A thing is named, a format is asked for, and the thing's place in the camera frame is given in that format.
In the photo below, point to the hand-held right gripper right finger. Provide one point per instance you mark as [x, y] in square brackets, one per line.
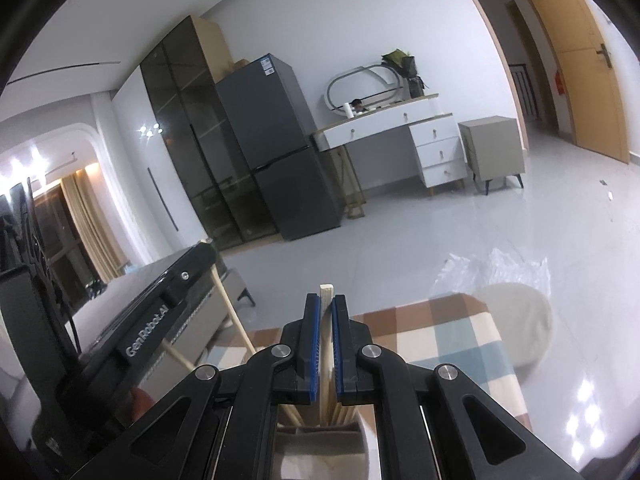
[340, 345]

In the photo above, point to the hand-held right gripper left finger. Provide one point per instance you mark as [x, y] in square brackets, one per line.
[312, 345]

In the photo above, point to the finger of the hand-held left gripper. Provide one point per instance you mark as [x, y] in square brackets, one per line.
[192, 270]

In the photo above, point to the single wooden chopstick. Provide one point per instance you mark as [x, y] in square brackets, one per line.
[326, 296]

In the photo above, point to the bundle of wooden chopsticks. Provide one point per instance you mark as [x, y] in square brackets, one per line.
[234, 317]

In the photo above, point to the white plastic utensil holder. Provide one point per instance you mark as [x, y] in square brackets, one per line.
[320, 452]

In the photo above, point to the person's left hand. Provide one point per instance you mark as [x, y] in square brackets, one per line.
[142, 405]

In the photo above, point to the grey upholstered bench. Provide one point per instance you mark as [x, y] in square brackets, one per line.
[235, 282]

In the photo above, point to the white wardrobe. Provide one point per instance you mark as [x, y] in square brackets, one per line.
[150, 170]

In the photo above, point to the checkered blanket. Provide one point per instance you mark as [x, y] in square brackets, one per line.
[450, 340]

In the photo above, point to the beige curtain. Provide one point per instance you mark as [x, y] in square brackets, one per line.
[90, 220]

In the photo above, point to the dark glass door cabinet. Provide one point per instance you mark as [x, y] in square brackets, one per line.
[200, 135]

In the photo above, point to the grey refrigerator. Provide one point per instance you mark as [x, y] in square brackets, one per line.
[280, 150]

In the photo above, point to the clear plastic bag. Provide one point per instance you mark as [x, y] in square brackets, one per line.
[500, 270]

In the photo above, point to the cardboard box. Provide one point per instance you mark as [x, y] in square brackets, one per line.
[240, 64]

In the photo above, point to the light wood cabinet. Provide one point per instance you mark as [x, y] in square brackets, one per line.
[217, 50]

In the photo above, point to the white vanity desk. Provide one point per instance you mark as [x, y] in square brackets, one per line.
[425, 140]

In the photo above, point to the white paper roll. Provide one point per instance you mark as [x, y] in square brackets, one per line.
[348, 109]

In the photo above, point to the oval vanity mirror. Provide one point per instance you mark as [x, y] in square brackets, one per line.
[350, 85]

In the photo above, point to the grey nightstand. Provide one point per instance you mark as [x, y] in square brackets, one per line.
[492, 147]

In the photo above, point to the black wrapped flower bouquet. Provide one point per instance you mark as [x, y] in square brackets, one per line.
[407, 72]

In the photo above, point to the red fire extinguisher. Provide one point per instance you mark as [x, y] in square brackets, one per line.
[561, 84]

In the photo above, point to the wooden door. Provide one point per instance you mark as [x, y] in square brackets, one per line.
[585, 70]

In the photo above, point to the gold frame stool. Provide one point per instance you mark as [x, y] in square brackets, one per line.
[352, 185]

